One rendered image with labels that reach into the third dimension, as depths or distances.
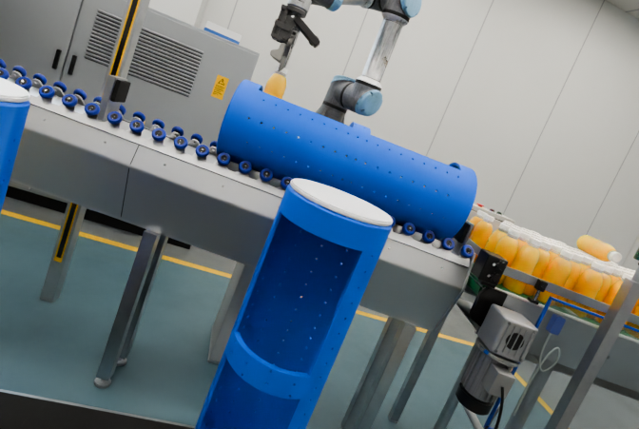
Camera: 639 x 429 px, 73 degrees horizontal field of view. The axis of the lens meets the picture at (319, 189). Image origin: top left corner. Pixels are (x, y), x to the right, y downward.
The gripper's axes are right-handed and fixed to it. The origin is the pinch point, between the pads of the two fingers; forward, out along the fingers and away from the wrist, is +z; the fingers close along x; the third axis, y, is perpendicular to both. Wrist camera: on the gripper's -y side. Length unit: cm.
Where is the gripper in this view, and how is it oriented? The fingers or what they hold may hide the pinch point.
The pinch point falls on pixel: (281, 69)
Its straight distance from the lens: 154.0
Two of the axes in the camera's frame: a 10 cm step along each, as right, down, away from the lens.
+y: -9.3, -3.5, -0.8
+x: 0.2, 1.7, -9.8
